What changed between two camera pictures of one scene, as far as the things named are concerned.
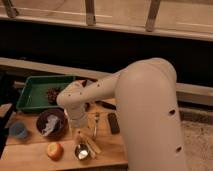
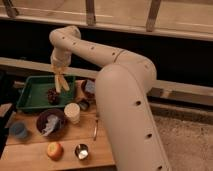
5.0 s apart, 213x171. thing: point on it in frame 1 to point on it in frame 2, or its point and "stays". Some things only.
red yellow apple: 55,151 stays
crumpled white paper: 50,125 stays
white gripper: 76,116 to 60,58
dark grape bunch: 52,93 stays
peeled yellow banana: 92,146 to 60,80
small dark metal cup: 87,106 stays
